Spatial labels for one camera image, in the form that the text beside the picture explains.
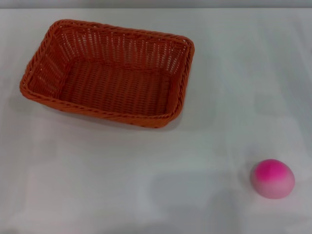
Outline orange woven plastic basket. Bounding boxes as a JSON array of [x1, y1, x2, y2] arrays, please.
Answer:
[[19, 19, 195, 129]]

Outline pink peach toy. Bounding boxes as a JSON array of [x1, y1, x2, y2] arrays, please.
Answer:
[[250, 158, 295, 198]]

